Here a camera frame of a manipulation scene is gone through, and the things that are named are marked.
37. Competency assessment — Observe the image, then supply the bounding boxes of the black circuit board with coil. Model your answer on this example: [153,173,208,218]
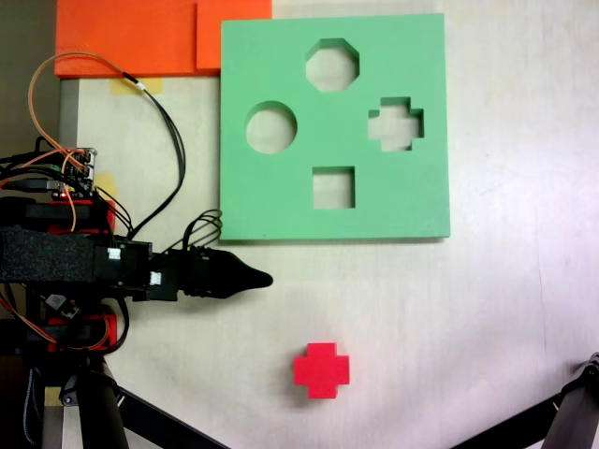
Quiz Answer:
[42,292,81,320]

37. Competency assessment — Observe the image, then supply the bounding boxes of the black gripper motor cable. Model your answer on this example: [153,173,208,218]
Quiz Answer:
[181,209,224,254]

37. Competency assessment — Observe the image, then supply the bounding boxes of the red cross columnar block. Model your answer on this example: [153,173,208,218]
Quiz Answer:
[293,342,351,400]

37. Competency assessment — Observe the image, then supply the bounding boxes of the black power cable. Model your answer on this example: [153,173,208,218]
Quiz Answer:
[0,149,60,167]

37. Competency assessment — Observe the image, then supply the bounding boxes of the black USB cable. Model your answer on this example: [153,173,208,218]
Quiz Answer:
[0,179,61,192]

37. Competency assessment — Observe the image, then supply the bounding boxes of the large orange flat block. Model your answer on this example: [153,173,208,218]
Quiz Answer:
[54,0,222,79]

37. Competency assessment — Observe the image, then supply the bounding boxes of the blue black braided cable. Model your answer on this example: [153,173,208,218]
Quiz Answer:
[22,368,40,445]

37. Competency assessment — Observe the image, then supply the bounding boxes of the small circuit board with wires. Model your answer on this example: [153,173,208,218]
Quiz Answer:
[49,147,99,200]

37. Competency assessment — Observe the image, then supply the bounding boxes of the black arm motor cable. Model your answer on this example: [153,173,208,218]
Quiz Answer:
[95,185,137,238]

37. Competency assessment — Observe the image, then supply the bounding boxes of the long black cable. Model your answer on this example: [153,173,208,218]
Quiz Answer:
[120,69,187,239]

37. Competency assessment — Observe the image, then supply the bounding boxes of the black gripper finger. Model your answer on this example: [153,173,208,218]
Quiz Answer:
[216,249,274,282]
[214,276,274,300]

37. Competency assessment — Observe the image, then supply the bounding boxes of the long orange wire loop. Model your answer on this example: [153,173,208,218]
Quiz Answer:
[27,51,126,160]

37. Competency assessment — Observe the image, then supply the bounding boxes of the green shape hole board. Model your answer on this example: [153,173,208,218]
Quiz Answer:
[218,12,452,243]

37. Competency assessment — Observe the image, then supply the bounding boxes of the orange red wire bundle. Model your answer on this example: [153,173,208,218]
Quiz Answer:
[0,280,111,352]

